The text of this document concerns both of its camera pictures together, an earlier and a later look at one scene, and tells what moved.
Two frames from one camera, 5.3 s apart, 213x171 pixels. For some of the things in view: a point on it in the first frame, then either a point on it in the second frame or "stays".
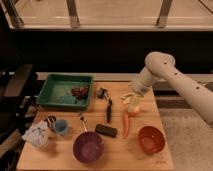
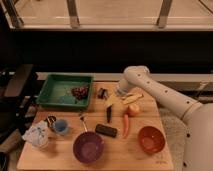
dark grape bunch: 80,92 stays
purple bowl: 88,147 stays
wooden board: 123,130 stays
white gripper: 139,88 -> 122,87
